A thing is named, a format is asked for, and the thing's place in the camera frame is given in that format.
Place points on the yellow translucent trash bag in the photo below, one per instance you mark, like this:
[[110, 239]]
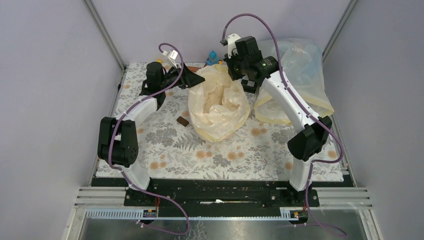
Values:
[[218, 106]]

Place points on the small brown wooden block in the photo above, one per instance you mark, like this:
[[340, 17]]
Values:
[[182, 121]]

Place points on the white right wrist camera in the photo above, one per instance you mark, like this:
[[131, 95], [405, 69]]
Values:
[[230, 43]]

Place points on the large bag of trash bags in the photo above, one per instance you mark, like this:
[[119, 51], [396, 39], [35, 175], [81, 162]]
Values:
[[301, 60]]

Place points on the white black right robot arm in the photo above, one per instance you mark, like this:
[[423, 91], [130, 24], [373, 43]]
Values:
[[312, 131]]

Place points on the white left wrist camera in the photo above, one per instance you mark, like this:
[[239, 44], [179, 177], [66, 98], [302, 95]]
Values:
[[170, 57]]

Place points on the floral patterned table mat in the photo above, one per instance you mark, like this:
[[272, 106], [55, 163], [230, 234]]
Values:
[[167, 149]]

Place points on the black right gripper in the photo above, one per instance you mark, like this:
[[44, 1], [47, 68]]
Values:
[[233, 75]]

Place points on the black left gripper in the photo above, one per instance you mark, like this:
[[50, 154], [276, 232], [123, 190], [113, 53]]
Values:
[[189, 79]]

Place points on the brown cylinder block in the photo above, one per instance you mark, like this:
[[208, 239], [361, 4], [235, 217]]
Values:
[[193, 68]]

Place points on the black white checkerboard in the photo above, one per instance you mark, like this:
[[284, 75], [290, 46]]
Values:
[[249, 86]]

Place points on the blue toy figure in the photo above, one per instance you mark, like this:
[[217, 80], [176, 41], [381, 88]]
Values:
[[213, 59]]

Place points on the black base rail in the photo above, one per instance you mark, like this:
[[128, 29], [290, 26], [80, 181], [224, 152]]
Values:
[[220, 198]]

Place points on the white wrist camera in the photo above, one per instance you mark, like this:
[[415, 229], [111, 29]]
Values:
[[170, 57], [230, 43]]

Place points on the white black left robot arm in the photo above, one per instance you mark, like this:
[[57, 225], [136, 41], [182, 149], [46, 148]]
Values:
[[118, 143]]

